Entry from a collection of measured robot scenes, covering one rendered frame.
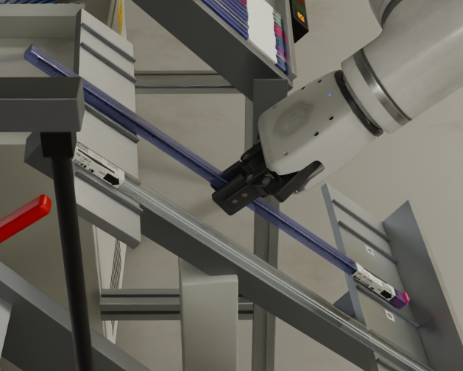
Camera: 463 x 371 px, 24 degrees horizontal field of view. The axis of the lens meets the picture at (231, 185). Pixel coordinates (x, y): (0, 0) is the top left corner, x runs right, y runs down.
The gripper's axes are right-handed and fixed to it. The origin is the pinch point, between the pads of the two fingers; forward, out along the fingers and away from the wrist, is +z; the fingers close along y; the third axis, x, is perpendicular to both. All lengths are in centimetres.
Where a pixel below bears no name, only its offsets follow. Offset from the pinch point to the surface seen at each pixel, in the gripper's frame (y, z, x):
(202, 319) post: 2.9, 12.1, 9.5
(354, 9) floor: -213, 9, 108
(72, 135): 52, -17, -40
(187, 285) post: 2.9, 10.4, 4.8
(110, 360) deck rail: 24.8, 8.8, -9.2
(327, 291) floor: -84, 33, 89
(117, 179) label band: 11.6, 2.7, -15.0
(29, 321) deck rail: 24.3, 10.8, -16.3
